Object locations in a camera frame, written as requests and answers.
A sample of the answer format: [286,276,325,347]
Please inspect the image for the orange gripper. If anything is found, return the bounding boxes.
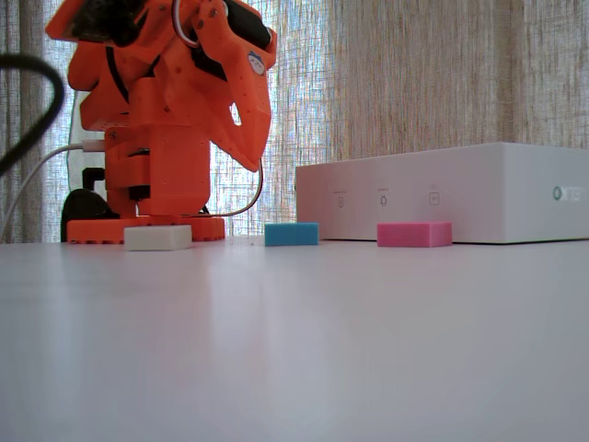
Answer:
[67,41,186,132]

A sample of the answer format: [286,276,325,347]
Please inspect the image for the white cuboid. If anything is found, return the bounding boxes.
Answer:
[123,224,193,252]

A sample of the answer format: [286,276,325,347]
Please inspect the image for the blue cuboid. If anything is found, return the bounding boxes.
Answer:
[263,222,320,248]

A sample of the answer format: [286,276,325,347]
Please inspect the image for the pink cuboid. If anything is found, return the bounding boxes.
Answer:
[376,220,454,249]

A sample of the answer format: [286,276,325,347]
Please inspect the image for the white box bin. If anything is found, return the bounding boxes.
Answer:
[294,141,589,244]

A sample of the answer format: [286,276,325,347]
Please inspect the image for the black table clamp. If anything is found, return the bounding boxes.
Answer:
[60,167,121,243]

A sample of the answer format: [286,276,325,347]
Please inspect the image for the beige woven curtain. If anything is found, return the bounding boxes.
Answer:
[0,0,589,244]

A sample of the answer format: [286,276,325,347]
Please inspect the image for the thick black cable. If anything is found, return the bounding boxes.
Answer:
[0,52,66,177]

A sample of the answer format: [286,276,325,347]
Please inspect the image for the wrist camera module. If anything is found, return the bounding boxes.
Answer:
[45,0,148,47]

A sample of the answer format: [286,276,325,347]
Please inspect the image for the white USB cable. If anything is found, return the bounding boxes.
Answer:
[0,139,107,244]

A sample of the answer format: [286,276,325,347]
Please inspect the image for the thin servo wire loop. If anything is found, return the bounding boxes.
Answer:
[196,157,265,218]

